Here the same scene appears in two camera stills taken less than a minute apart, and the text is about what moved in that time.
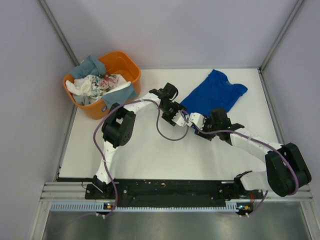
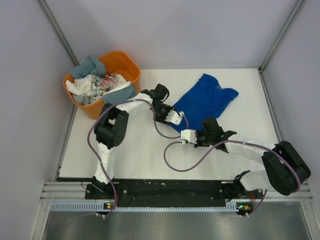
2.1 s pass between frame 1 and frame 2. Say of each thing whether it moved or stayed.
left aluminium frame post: stayed
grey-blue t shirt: stayed
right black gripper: moved
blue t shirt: moved
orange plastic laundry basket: stayed
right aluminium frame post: stayed
